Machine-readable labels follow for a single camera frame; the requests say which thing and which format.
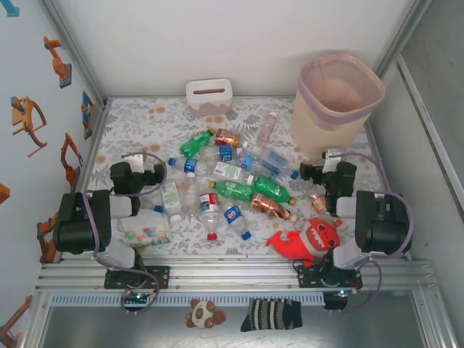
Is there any square bottle green white label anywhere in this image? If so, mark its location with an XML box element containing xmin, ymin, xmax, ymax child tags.
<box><xmin>212</xmin><ymin>161</ymin><xmax>255</xmax><ymax>184</ymax></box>
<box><xmin>160</xmin><ymin>181</ymin><xmax>183</xmax><ymax>224</ymax></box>

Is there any clear blue-label bottle blue cap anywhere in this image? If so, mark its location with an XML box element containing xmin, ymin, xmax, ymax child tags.
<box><xmin>167</xmin><ymin>156</ymin><xmax>211</xmax><ymax>175</ymax></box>

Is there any small orange label bottle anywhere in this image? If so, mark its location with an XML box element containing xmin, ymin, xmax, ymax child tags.
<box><xmin>309</xmin><ymin>194</ymin><xmax>327</xmax><ymax>214</ymax></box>

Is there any clear bottle blue printed text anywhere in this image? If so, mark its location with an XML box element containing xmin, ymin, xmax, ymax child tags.
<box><xmin>260</xmin><ymin>150</ymin><xmax>300</xmax><ymax>181</ymax></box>

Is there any beige ribbed waste bin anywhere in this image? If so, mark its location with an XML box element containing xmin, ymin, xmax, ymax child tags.
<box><xmin>291</xmin><ymin>54</ymin><xmax>386</xmax><ymax>160</ymax></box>

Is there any clear unlabelled bottle white cap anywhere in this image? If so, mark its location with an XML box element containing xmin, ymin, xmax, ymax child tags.
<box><xmin>181</xmin><ymin>172</ymin><xmax>202</xmax><ymax>218</ymax></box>

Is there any crushed green bottle yellow cap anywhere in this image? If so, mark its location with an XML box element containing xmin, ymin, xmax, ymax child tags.
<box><xmin>252</xmin><ymin>175</ymin><xmax>297</xmax><ymax>206</ymax></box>

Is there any green plastic bottle yellow cap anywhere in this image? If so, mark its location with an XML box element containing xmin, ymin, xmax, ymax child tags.
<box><xmin>179</xmin><ymin>127</ymin><xmax>218</xmax><ymax>155</ymax></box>

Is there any copper label crushed bottle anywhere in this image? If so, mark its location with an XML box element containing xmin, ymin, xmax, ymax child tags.
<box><xmin>251</xmin><ymin>193</ymin><xmax>299</xmax><ymax>223</ymax></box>

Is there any pink clear plastic bottle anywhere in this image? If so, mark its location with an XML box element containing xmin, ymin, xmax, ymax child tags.
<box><xmin>256</xmin><ymin>111</ymin><xmax>279</xmax><ymax>148</ymax></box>

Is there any clear bottle red label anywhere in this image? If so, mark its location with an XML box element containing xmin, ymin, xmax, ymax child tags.
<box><xmin>198</xmin><ymin>191</ymin><xmax>221</xmax><ymax>241</ymax></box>

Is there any clear bottle light blue label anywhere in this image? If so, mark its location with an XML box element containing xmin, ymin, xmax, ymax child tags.
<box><xmin>237</xmin><ymin>152</ymin><xmax>279</xmax><ymax>181</ymax></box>

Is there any clear blue-label bottle white cap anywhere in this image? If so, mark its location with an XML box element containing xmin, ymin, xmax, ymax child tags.
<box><xmin>197</xmin><ymin>144</ymin><xmax>244</xmax><ymax>164</ymax></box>

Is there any red gold label bottle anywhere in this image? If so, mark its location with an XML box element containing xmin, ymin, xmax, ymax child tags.
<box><xmin>214</xmin><ymin>128</ymin><xmax>249</xmax><ymax>149</ymax></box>

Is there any clear Pepsi bottle blue cap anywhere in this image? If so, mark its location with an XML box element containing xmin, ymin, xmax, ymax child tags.
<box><xmin>222</xmin><ymin>204</ymin><xmax>252</xmax><ymax>241</ymax></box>

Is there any pink purple bin liner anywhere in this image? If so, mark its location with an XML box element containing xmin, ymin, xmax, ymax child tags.
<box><xmin>297</xmin><ymin>53</ymin><xmax>386</xmax><ymax>123</ymax></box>

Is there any clear unlabelled bottle blue cap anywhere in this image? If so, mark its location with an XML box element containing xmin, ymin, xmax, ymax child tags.
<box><xmin>138</xmin><ymin>198</ymin><xmax>164</xmax><ymax>215</ymax></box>

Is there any plastic bag of bottle caps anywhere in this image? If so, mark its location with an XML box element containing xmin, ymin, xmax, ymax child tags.
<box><xmin>120</xmin><ymin>209</ymin><xmax>173</xmax><ymax>249</ymax></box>

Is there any red shark plush toy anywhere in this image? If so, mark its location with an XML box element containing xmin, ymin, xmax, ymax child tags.
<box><xmin>266</xmin><ymin>217</ymin><xmax>344</xmax><ymax>268</ymax></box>

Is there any floral table mat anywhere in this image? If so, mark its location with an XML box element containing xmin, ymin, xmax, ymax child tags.
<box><xmin>88</xmin><ymin>96</ymin><xmax>396</xmax><ymax>257</ymax></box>

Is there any white pink tissue box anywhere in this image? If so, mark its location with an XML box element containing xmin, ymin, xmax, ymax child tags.
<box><xmin>185</xmin><ymin>78</ymin><xmax>233</xmax><ymax>117</ymax></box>

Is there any brown white panda plush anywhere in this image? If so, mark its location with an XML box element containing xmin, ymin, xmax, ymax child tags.
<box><xmin>185</xmin><ymin>297</ymin><xmax>227</xmax><ymax>330</ymax></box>

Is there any black white striped sock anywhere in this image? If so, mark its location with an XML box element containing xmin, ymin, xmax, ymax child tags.
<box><xmin>240</xmin><ymin>297</ymin><xmax>304</xmax><ymax>333</ymax></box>

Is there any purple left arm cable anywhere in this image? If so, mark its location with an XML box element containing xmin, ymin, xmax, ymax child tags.
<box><xmin>82</xmin><ymin>151</ymin><xmax>168</xmax><ymax>317</ymax></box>

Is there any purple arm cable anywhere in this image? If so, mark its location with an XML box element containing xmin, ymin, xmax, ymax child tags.
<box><xmin>82</xmin><ymin>151</ymin><xmax>168</xmax><ymax>317</ymax></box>
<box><xmin>323</xmin><ymin>151</ymin><xmax>415</xmax><ymax>315</ymax></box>

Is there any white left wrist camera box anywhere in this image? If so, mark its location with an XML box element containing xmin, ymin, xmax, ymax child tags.
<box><xmin>125</xmin><ymin>152</ymin><xmax>144</xmax><ymax>171</ymax></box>

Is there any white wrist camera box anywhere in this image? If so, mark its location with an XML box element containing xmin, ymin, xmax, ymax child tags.
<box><xmin>125</xmin><ymin>152</ymin><xmax>144</xmax><ymax>171</ymax></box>
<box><xmin>323</xmin><ymin>148</ymin><xmax>340</xmax><ymax>173</ymax></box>

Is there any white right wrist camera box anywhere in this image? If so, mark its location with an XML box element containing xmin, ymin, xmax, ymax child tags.
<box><xmin>323</xmin><ymin>148</ymin><xmax>340</xmax><ymax>173</ymax></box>

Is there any blue orange wall model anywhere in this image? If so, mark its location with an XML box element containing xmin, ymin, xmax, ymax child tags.
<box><xmin>81</xmin><ymin>90</ymin><xmax>95</xmax><ymax>141</ymax></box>

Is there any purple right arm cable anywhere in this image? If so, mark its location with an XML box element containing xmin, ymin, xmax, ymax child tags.
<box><xmin>323</xmin><ymin>151</ymin><xmax>415</xmax><ymax>315</ymax></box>

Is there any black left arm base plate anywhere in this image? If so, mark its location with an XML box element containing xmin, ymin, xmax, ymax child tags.
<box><xmin>104</xmin><ymin>265</ymin><xmax>171</xmax><ymax>290</ymax></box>

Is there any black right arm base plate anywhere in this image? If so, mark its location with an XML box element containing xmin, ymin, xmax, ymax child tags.
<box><xmin>297</xmin><ymin>263</ymin><xmax>363</xmax><ymax>290</ymax></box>

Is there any orange gripper wall model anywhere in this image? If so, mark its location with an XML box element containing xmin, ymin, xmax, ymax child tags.
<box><xmin>9</xmin><ymin>96</ymin><xmax>48</xmax><ymax>159</ymax></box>

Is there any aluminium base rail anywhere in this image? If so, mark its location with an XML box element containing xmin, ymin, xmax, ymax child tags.
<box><xmin>35</xmin><ymin>253</ymin><xmax>436</xmax><ymax>293</ymax></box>

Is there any white slotted cable duct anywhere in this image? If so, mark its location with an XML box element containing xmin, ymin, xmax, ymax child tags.
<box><xmin>49</xmin><ymin>292</ymin><xmax>326</xmax><ymax>307</ymax></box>

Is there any aluminium frame post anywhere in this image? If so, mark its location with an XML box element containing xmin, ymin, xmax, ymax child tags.
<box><xmin>39</xmin><ymin>0</ymin><xmax>108</xmax><ymax>106</ymax></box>
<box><xmin>371</xmin><ymin>0</ymin><xmax>434</xmax><ymax>86</ymax></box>

